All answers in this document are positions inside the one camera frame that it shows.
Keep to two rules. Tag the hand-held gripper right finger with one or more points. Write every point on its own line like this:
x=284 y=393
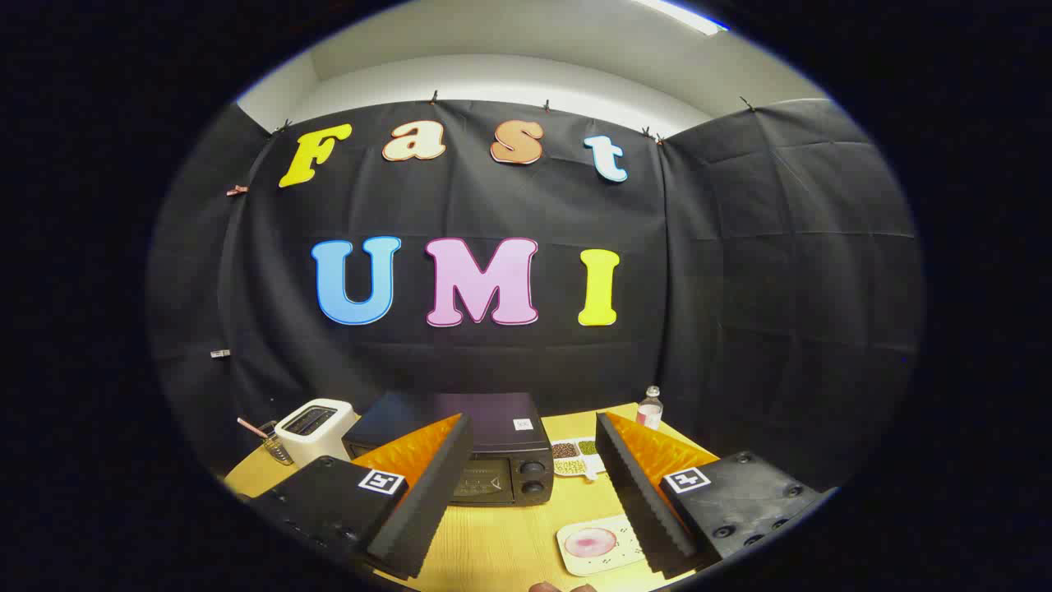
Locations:
x=641 y=501

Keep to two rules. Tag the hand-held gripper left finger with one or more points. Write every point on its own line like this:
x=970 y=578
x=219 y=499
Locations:
x=427 y=510

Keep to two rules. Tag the pink ham slice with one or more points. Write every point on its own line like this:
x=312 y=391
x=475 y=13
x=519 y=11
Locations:
x=590 y=543

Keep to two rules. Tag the cream square food tray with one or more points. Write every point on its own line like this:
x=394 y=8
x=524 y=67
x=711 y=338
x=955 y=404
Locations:
x=575 y=566

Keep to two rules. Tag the black toaster oven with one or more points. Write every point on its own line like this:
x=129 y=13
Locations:
x=493 y=419

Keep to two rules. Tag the white toaster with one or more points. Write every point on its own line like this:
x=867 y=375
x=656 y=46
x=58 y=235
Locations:
x=316 y=440

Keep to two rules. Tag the white divided bean dish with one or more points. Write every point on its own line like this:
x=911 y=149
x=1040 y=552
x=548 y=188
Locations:
x=567 y=465

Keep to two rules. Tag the clear bottle pink label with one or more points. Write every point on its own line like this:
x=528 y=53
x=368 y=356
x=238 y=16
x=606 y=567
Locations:
x=649 y=413

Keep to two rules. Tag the pink striped straw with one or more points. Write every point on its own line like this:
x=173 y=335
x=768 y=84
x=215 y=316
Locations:
x=251 y=427

